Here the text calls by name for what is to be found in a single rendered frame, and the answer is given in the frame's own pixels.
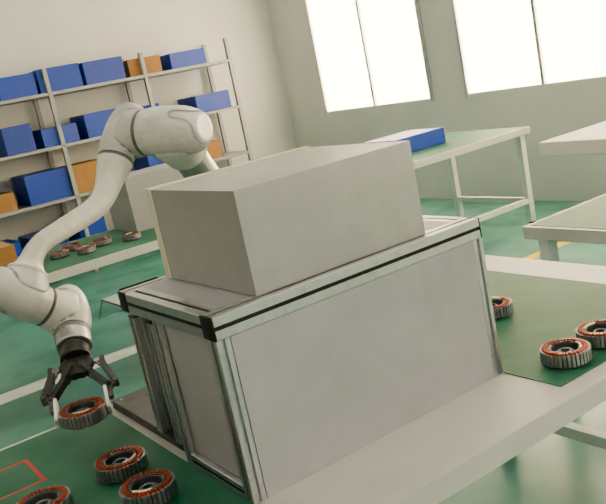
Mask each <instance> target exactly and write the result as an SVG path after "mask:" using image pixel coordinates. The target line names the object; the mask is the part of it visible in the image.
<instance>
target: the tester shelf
mask: <svg viewBox="0 0 606 504"><path fill-rule="evenodd" d="M422 216H423V222H424V228H425V234H424V235H421V236H418V237H416V238H413V239H410V240H408V241H405V242H402V243H399V244H397V245H394V246H391V247H389V248H386V249H383V250H381V251H378V252H375V253H373V254H370V255H367V256H365V257H362V258H359V259H357V260H354V261H351V262H348V263H346V264H343V265H340V266H338V267H335V268H332V269H330V270H327V271H324V272H322V273H319V274H316V275H314V276H311V277H308V278H306V279H303V280H300V281H298V282H295V283H292V284H289V285H287V286H284V287H281V288H279V289H276V290H273V291H271V292H268V293H265V294H263V295H260V296H257V297H256V296H252V295H247V294H243V293H238V292H233V291H229V290H224V289H220V288H215V287H211V286H206V285H202V284H197V283H193V282H188V281H184V280H179V279H174V278H167V277H166V276H163V277H160V278H157V279H154V280H151V281H148V282H145V283H142V284H139V285H136V286H133V287H130V288H127V289H124V290H121V291H118V292H117V293H118V297H119V301H120V305H121V308H122V311H124V312H127V313H131V314H134V315H137V316H140V317H143V318H146V319H149V320H152V321H155V322H157V323H160V324H163V325H166V326H169V327H172V328H175V329H178V330H181V331H184V332H187V333H190V334H193V335H196V336H199V337H202V338H204V339H207V340H210V341H213V342H215V343H216V342H218V341H221V340H223V339H226V338H228V337H231V336H233V335H236V334H238V333H241V332H243V331H246V330H248V329H251V328H254V327H256V326H259V325H261V324H264V323H266V322H269V321H271V320H274V319H276V318H279V317H281V316H284V315H286V314H289V313H291V312H294V311H297V310H299V309H302V308H304V307H307V306H309V305H312V304H314V303H317V302H319V301H322V300H324V299H327V298H329V297H332V296H334V295H337V294H339V293H342V292H345V291H347V290H350V289H352V288H355V287H357V286H360V285H362V284H365V283H367V282H370V281H372V280H375V279H377V278H380V277H382V276H385V275H388V274H390V273H393V272H395V271H398V270H400V269H403V268H405V267H408V266H410V265H413V264H415V263H418V262H420V261H423V260H425V259H428V258H431V257H433V256H436V255H438V254H441V253H443V252H446V251H448V250H451V249H453V248H456V247H458V246H461V245H463V244H466V243H468V242H471V241H474V240H476V239H479V238H482V233H481V227H480V221H479V218H478V217H452V216H430V215H422Z"/></svg>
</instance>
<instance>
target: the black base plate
mask: <svg viewBox="0 0 606 504"><path fill-rule="evenodd" d="M112 404H113V408H114V409H116V410H117V411H119V412H121V413H122V414H124V415H126V416H127V417H129V418H130V419H132V420H134V421H135V422H137V423H139V424H140V425H142V426H143V427H145V428H147V429H148V430H150V431H152V432H153V433H155V434H156V435H158V436H160V437H161V438H163V439H165V440H166V441H168V442H169V443H171V444H173V445H174V446H176V447H178V448H179V449H181V450H182V451H184V452H185V450H184V446H183V445H181V444H180V443H178V442H176V438H175V434H174V430H173V429H172V430H167V432H165V433H161V431H158V430H157V426H156V422H155V418H154V414H153V410H152V406H151V403H150V399H149V395H148V391H147V387H144V388H142V389H139V390H137V391H134V392H132V393H129V394H127V395H124V396H122V397H120V398H117V399H115V400H112Z"/></svg>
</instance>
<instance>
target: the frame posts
mask: <svg viewBox="0 0 606 504"><path fill-rule="evenodd" d="M128 318H129V322H130V326H131V329H132V333H133V337H134V341H135V345H136V349H137V353H138V356H139V360H140V364H141V368H142V372H143V376H144V379H145V383H146V387H147V391H148V395H149V399H150V403H151V406H152V410H153V414H154V418H155V422H156V426H157V430H158V431H161V433H165V432H167V430H172V429H173V430H174V434H175V438H176V442H178V443H180V444H181V445H183V442H182V438H181V434H180V430H179V426H178V422H177V418H176V414H175V410H174V406H173V402H172V399H171V395H170V391H169V387H168V383H167V379H166V375H165V371H164V367H163V363H162V359H161V355H160V351H159V347H158V343H157V339H156V335H155V331H154V327H153V324H152V320H148V321H147V319H146V318H143V317H140V316H137V315H134V314H130V315H128Z"/></svg>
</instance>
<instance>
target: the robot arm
mask: <svg viewBox="0 0 606 504"><path fill-rule="evenodd" d="M212 134H213V128H212V123H211V121H210V119H209V117H208V116H207V115H206V113H205V112H203V111H202V110H199V109H197V108H194V107H191V106H186V105H164V106H155V107H150V108H147V109H144V108H143V107H141V106H140V105H138V104H136V103H132V102H125V103H122V104H120V105H119V106H118V107H117V108H116V109H115V110H114V111H113V112H112V114H111V115H110V117H109V119H108V121H107V123H106V125H105V128H104V130H103V134H102V137H101V140H100V144H99V151H98V156H97V168H96V178H95V186H94V189H93V192H92V194H91V195H90V197H89V198H88V199H87V200H86V201H85V202H84V203H82V204H81V205H79V206H78V207H76V208H75V209H73V210H72V211H70V212H69V213H67V214H65V215H64V216H62V217H61V218H59V219H58V220H56V221H54V222H53V223H51V224H50V225H48V226H47V227H45V228H44V229H42V230H41V231H39V232H38V233H37V234H36V235H35V236H33V237H32V238H31V239H30V241H29V242H28V243H27V244H26V246H25V248H24V249H23V251H22V253H21V254H20V256H19V258H18V259H17V260H16V261H15V262H13V263H10V264H8V265H7V268H6V267H0V312H1V313H3V314H5V315H7V316H9V317H11V318H14V319H16V320H19V321H22V322H26V323H31V324H34V325H37V326H39V327H41V328H43V329H44V330H46V331H47V332H49V333H50V334H51V335H53V336H54V340H55V345H56V349H57V352H58V354H59V356H60V366H59V368H57V369H52V368H48V369H47V372H48V376H47V379H46V382H45V385H44V388H43V391H42V394H41V397H40V400H41V402H42V405H43V406H44V407H45V406H47V405H49V412H50V414H51V416H54V421H55V424H56V426H57V428H58V429H60V428H61V426H60V423H59V419H58V416H57V415H58V412H59V411H60V409H59V404H58V400H59V399H60V397H61V395H62V394H63V392H64V390H65V389H66V387H67V386H68V385H70V383H71V381H72V380H73V381H74V380H77V379H79V378H85V377H86V376H88V377H89V378H91V379H93V380H95V381H96V382H98V383H99V384H100V385H102V386H103V389H104V394H105V400H106V405H107V409H108V411H109V414H112V413H113V412H112V407H111V402H110V400H112V399H114V392H113V388H114V387H115V386H116V387H118V386H119V385H120V383H119V380H118V377H117V376H116V374H115V373H114V372H113V370H112V369H111V368H110V367H109V365H108V364H107V363H106V360H105V357H104V355H103V354H100V355H99V357H98V358H94V359H93V358H92V355H91V349H92V346H93V343H92V337H91V330H90V329H91V325H92V318H91V311H90V307H89V303H88V301H87V298H86V296H85V294H84V293H83V292H82V290H81V289H80V288H78V287H77V286H75V285H71V284H65V285H61V286H59V287H57V288H56V289H54V288H51V287H49V283H48V274H47V273H46V272H45V270H44V260H45V257H46V255H47V253H48V252H49V251H50V250H51V249H52V248H54V247H55V246H56V245H58V244H60V243H61V242H63V241H65V240H66V239H68V238H70V237H71V236H73V235H75V234H76V233H78V232H80V231H81V230H83V229H85V228H86V227H88V226H90V225H91V224H93V223H94V222H96V221H97V220H99V219H100V218H101V217H103V216H104V215H105V214H106V213H107V212H108V211H109V209H110V208H111V207H112V205H113V204H114V202H115V200H116V198H117V197H118V194H119V192H120V190H121V188H122V186H123V184H124V182H125V180H126V178H127V176H128V174H129V172H130V170H131V169H132V166H133V163H134V161H135V159H138V158H141V157H145V156H155V157H156V158H157V159H159V160H161V161H162V162H164V163H166V164H167V165H169V166H170V167H172V168H173V169H176V170H179V172H180V173H181V174H182V176H183V177H184V178H187V177H191V176H195V175H198V174H202V173H206V172H210V171H213V170H217V169H219V168H218V167H217V165H216V164H215V162H214V161H213V159H212V158H211V156H210V155H209V153H208V152H207V147H208V145H209V144H210V142H211V140H212ZM95 364H97V365H98V366H100V367H102V369H103V370H104V372H105V373H106V374H107V376H108V377H109V378H110V379H109V380H108V379H107V378H105V377H104V376H103V375H101V374H100V373H98V372H97V371H96V370H94V369H93V367H94V365H95ZM60 373H61V378H60V380H59V381H58V383H57V385H56V386H55V388H54V384H55V379H57V377H58V374H60ZM53 388H54V389H53Z"/></svg>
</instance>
